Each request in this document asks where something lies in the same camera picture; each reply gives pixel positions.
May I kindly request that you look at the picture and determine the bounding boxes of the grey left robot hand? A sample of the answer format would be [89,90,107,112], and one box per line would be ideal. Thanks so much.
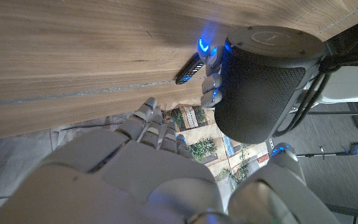
[197,37,226,109]

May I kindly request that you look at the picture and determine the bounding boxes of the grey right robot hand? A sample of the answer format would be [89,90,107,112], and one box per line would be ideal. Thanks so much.
[0,96,341,224]

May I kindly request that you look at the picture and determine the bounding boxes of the black cylindrical mesh speaker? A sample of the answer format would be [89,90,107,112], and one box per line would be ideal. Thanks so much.
[214,26,332,144]

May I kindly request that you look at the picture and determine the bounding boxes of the black TV remote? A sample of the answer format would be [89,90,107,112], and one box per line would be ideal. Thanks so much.
[174,52,205,85]

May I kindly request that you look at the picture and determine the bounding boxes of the printed fabric backdrop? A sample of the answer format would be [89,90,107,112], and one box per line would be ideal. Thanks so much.
[0,104,275,215]

